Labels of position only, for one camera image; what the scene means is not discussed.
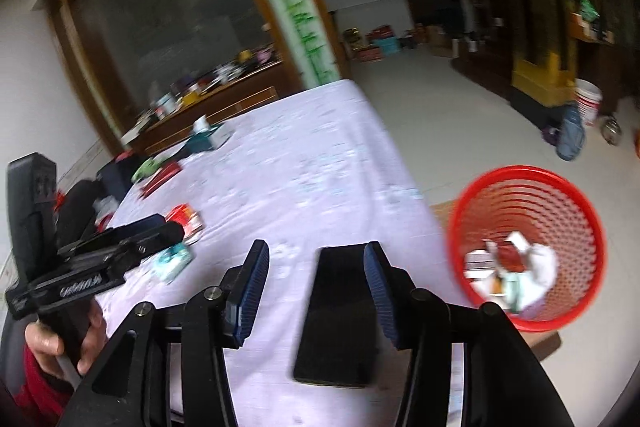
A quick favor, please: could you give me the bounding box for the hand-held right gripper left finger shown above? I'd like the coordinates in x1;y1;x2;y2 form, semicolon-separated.
55;239;271;427

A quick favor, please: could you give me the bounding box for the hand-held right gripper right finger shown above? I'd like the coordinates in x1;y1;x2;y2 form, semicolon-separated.
362;241;576;427

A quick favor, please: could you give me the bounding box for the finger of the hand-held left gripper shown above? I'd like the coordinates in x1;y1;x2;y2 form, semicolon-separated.
57;222;183;261
82;214;168;244

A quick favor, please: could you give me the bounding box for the torn red foil wrapper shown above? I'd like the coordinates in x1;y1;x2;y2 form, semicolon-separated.
165;203;201;228

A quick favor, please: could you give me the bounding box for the cartoon print tissue packet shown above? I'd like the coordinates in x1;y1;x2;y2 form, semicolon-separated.
152;243;195;285

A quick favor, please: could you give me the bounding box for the large white medicine box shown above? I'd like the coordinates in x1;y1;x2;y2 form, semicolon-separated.
464;249;496;280

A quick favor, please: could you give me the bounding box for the blue and white medicine box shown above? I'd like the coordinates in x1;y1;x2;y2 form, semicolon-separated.
495;274;531;313

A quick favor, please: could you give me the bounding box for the red snack wrapper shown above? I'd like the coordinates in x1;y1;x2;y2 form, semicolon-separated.
487;241;528;275

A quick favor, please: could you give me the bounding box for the clear plastic bag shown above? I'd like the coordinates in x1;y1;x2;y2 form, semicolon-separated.
92;197;121;228
505;232;558;313

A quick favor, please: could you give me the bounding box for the red plastic mesh basket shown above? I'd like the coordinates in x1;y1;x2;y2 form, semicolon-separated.
446;166;608;333

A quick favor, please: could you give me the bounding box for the person's left forearm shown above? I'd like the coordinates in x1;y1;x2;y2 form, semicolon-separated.
15;347;83;423

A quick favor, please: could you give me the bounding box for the person's left hand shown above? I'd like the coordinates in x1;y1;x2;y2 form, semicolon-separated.
24;302;108;378

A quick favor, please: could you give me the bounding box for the black smartphone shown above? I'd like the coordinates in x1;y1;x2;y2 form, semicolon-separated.
292;244;386;389

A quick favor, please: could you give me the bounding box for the flat red packet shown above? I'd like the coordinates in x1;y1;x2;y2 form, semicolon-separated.
140;161;183;200

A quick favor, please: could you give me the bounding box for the green cloth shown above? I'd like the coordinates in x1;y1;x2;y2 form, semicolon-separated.
131;157;163;182

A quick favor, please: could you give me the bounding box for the dark navy bag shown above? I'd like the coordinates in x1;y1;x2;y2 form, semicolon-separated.
95;152;151;200

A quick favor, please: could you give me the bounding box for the flat white box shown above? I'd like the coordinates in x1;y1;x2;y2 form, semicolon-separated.
120;114;156;145

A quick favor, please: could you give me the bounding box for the dark teal tissue box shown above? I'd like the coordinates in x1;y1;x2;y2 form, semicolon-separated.
187;114;233;154

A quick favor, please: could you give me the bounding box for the wooden sideboard with mirror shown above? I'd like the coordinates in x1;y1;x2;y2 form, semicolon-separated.
37;0;351;158

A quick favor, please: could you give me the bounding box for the pile of bottles and jars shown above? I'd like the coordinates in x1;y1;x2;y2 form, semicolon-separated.
147;47;283;118

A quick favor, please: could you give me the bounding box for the blue thermos flask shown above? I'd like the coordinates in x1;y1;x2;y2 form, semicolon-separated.
556;104;587;162

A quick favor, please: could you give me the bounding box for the pile of colourful boxes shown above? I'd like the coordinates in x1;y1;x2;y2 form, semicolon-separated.
342;24;418;64

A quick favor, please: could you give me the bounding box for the gold and brown pillar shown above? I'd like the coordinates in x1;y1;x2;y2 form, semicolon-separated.
492;0;578;108

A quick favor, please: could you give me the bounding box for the white plastic bucket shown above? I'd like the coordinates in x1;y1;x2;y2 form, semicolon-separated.
574;78;603;128

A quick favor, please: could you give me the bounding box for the dark hanging coat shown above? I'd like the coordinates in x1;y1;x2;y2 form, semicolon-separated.
440;0;473;42

